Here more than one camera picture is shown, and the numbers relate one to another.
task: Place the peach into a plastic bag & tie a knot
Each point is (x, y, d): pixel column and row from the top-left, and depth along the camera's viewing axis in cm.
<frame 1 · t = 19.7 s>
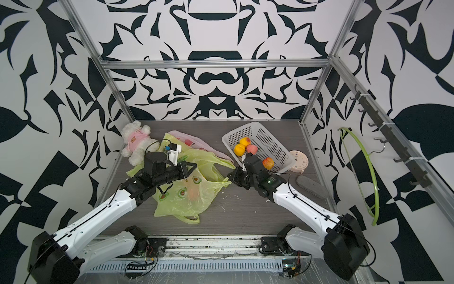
left hand: (195, 161, 76), fingers closed
right hand: (225, 173, 79), fingers closed
white plush bear pink shirt: (136, 142, 101), point 9 cm above the table
green avocado print plastic bag: (173, 197, 80), point 10 cm above the table
green plastic bag: (189, 218, 81), point 4 cm above the table
pink apple print plastic bag: (195, 144, 104), point 6 cm above the table
white perforated plastic basket: (266, 145, 106), point 4 cm above the table
yellow fruit upper: (245, 141, 106), point 5 cm above the table
yellow fruit lower: (239, 149, 101), point 6 cm above the table
red peach basket middle: (193, 193, 78), point 13 cm above the table
beige round perforated disc: (301, 161, 100), point 3 cm above the table
grey oblong pad: (313, 186, 91), point 3 cm above the table

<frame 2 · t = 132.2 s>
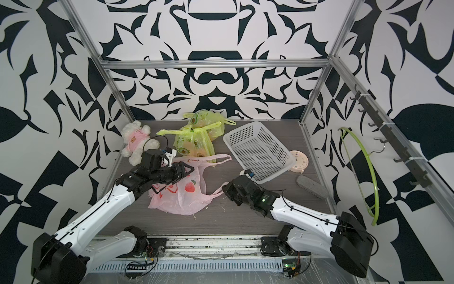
left hand: (189, 167, 78), fingers open
right hand: (218, 185, 78), fingers closed
green avocado print plastic bag: (209, 120, 98), point 19 cm above the table
green plastic bag: (194, 141, 92), point 17 cm above the table
pink apple print plastic bag: (187, 196, 79), point 12 cm above the table
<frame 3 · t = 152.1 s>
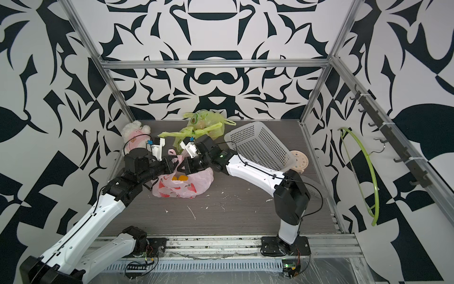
left hand: (179, 153, 74), fingers closed
right hand: (176, 168, 73), fingers closed
pink apple print plastic bag: (180, 185, 69), point 24 cm above the table
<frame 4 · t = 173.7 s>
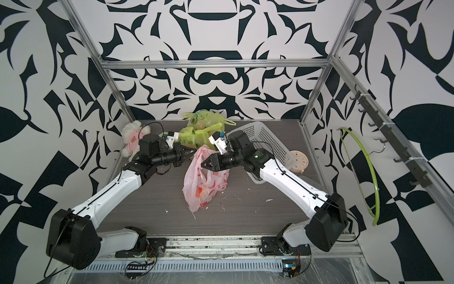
left hand: (195, 147, 76), fingers closed
right hand: (203, 162, 70), fingers open
pink apple print plastic bag: (201, 183, 77), point 17 cm above the table
